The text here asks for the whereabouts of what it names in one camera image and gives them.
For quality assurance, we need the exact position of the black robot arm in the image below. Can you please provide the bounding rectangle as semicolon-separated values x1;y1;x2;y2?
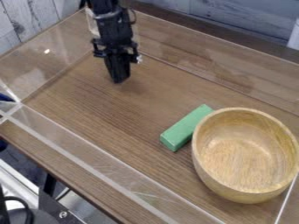
80;0;140;83

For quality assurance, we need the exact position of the green rectangular block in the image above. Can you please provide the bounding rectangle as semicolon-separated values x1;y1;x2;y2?
160;104;214;152

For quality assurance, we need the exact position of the clear acrylic front wall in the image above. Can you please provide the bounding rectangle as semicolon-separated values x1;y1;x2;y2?
0;84;224;224

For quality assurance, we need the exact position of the black cable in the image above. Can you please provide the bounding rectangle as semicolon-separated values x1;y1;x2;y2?
0;195;34;224

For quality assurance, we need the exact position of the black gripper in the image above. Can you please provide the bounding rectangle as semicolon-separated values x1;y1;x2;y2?
91;10;142;83

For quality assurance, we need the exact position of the black metal mount plate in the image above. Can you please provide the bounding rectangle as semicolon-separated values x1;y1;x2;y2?
38;191;87;224

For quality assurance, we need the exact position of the brown wooden bowl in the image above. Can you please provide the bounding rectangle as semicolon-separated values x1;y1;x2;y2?
191;108;299;204

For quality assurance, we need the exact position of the clear acrylic corner bracket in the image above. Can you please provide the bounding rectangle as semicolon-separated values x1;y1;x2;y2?
86;7;99;37

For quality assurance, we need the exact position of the black table leg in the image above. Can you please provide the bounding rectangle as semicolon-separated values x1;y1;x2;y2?
43;174;58;197

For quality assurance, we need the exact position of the blue object at left edge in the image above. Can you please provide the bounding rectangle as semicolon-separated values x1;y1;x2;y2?
0;93;15;102

